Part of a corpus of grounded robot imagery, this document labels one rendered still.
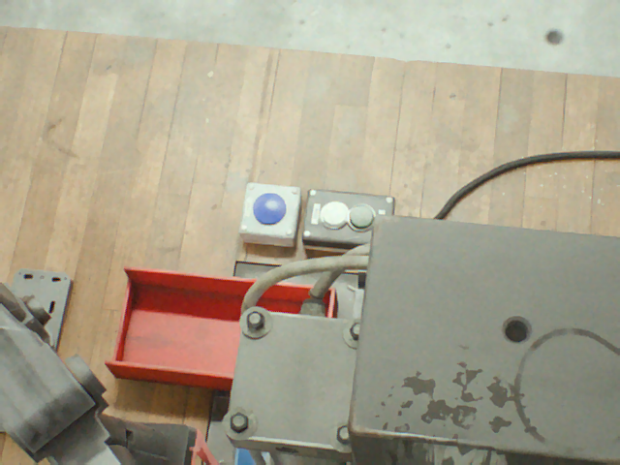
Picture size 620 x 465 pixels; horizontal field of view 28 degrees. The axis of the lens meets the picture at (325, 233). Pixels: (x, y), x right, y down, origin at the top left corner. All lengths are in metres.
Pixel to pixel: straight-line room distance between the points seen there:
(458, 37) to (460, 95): 1.10
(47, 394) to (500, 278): 0.49
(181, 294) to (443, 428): 0.87
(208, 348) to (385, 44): 1.32
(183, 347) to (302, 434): 0.68
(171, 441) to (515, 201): 0.56
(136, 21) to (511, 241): 2.13
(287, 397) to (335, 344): 0.05
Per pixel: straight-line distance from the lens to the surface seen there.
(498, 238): 0.72
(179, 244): 1.55
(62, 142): 1.64
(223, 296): 1.51
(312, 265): 0.85
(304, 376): 0.84
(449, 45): 2.69
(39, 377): 1.09
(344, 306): 1.50
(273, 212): 1.51
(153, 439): 1.21
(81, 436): 1.12
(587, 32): 2.73
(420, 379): 0.69
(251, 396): 0.84
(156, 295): 1.53
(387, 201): 1.51
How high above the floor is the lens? 2.31
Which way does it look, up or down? 67 degrees down
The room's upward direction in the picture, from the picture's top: 9 degrees counter-clockwise
